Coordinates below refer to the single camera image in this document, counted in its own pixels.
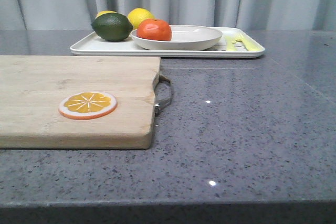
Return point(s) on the beige round plate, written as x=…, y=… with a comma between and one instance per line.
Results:
x=184, y=37

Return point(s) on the orange fruit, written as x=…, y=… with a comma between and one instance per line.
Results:
x=154, y=29

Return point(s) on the white rectangular tray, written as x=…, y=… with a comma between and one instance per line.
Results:
x=95, y=45

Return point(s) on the orange slice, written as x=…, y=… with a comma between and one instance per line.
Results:
x=87, y=105

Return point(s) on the yellow lemon right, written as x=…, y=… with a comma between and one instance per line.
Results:
x=138, y=15

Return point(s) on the yellow lemon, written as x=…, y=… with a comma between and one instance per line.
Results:
x=138, y=15
x=104, y=12

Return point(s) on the green lime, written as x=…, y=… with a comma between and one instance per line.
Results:
x=112, y=27

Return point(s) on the yellow plastic fork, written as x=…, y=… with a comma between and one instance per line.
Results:
x=247, y=43

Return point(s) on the yellow lemon left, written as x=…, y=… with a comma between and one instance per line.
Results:
x=104, y=12

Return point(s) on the wooden cutting board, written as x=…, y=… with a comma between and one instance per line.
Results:
x=32, y=88

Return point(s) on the metal cutting board handle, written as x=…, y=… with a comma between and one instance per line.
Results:
x=163, y=93

